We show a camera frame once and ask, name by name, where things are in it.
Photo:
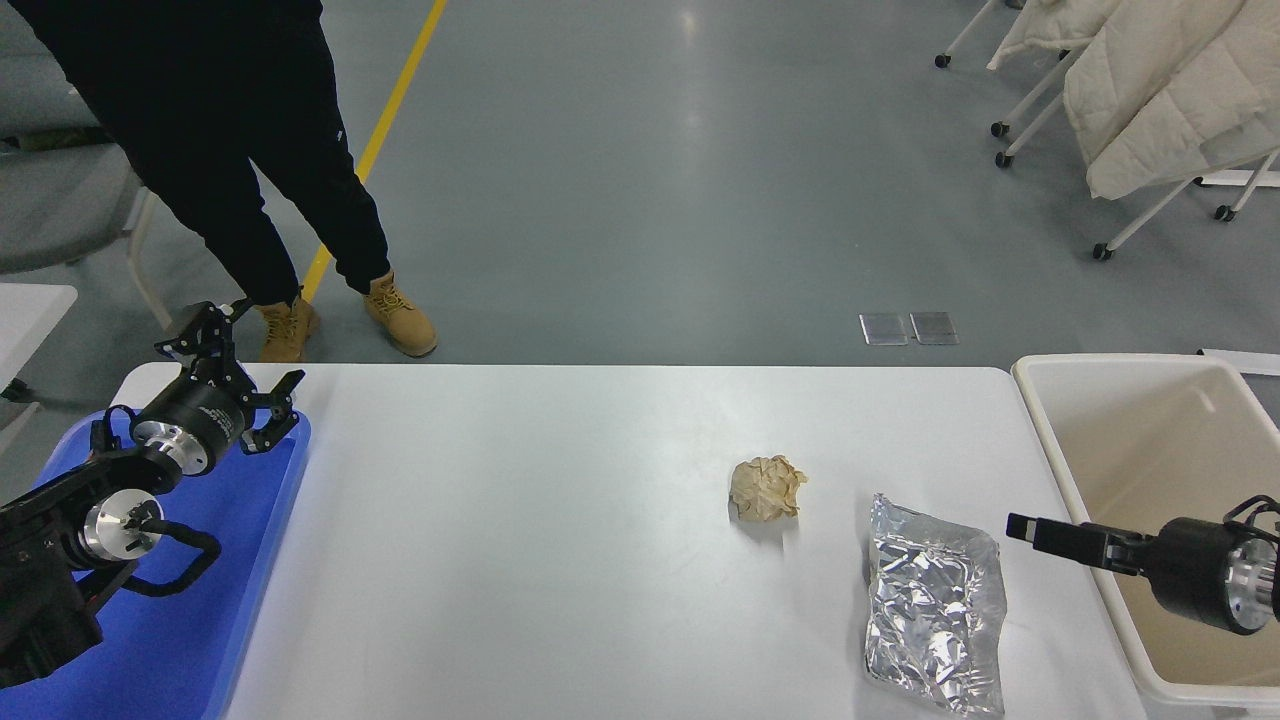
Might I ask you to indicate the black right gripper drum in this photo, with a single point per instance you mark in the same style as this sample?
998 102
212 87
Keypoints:
1195 570

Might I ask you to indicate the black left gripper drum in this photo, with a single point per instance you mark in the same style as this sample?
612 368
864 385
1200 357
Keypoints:
205 410

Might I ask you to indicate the silver foil tray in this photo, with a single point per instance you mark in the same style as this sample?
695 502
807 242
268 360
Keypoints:
935 610

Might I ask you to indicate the tan paper ball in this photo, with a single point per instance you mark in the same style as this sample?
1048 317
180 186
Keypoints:
768 488

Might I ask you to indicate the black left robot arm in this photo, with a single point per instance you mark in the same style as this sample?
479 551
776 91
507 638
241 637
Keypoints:
40 570

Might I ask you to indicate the large pale plastic bin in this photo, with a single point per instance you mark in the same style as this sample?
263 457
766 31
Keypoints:
1130 440

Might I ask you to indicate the small white side table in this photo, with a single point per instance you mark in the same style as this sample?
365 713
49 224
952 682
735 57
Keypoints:
25 320

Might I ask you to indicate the flat white board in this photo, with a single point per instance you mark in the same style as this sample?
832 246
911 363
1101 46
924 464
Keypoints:
1240 362

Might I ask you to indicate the person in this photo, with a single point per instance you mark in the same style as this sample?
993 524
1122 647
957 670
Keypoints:
220 120

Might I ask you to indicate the blue plastic tray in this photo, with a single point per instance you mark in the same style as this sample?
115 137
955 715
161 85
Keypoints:
180 640

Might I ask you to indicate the silver floor plate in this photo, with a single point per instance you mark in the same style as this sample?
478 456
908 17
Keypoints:
884 330
935 328

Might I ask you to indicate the large cream quilted jacket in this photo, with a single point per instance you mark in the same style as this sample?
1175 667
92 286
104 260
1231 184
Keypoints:
1180 90

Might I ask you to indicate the small cream quilted jacket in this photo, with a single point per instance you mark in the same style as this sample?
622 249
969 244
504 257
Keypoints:
1050 25

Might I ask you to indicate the grey chair with white frame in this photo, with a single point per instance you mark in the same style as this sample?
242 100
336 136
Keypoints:
50 210

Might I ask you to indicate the white chair frame with casters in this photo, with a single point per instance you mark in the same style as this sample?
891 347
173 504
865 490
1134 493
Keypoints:
942 60
1000 129
1102 252

